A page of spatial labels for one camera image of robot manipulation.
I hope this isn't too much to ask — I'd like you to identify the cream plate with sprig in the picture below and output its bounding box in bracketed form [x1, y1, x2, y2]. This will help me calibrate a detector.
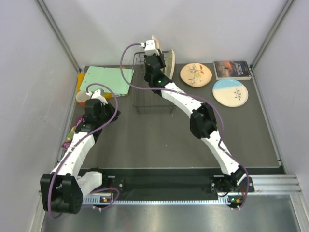
[164, 49, 175, 79]

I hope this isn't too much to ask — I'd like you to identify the bird plate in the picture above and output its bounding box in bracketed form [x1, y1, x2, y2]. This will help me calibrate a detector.
[180, 63, 212, 88]
[152, 35, 161, 50]

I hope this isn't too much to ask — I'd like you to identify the blue and white plate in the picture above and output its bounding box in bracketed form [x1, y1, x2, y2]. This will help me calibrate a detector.
[212, 79, 249, 107]

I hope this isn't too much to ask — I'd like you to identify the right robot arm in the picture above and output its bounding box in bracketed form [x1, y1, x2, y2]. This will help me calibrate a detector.
[144, 49, 250, 194]

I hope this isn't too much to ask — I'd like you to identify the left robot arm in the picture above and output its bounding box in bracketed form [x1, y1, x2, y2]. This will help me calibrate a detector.
[40, 97, 120, 219]

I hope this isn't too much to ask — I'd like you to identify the orange mug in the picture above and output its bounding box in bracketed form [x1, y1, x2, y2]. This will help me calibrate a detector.
[76, 90, 92, 108]

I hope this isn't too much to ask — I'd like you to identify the green paper folder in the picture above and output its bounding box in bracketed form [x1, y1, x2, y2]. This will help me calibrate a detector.
[79, 66, 135, 95]

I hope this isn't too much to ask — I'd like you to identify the purple treehouse book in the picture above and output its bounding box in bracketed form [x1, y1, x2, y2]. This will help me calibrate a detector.
[61, 116, 84, 150]

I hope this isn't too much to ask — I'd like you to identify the yellow folder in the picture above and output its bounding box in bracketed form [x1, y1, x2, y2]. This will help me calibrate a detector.
[77, 66, 128, 101]

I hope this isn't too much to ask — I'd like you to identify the dark paperback book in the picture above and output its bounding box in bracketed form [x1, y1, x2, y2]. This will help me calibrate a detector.
[213, 61, 252, 80]

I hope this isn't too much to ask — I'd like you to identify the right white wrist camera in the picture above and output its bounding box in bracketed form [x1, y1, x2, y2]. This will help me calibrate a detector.
[139, 39, 160, 56]

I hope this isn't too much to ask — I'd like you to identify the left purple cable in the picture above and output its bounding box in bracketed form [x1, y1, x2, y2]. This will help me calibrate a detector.
[47, 83, 120, 219]

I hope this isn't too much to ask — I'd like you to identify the black wire dish rack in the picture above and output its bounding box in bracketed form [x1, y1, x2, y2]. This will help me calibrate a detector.
[131, 52, 174, 115]

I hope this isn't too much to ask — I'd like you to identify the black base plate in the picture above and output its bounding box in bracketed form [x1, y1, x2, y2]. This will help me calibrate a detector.
[101, 175, 254, 193]

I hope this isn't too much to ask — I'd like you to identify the grey slotted cable duct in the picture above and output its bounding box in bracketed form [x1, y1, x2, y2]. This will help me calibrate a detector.
[82, 194, 244, 206]

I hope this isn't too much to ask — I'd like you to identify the aluminium front rail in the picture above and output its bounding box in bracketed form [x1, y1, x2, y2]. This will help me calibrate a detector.
[38, 175, 302, 194]

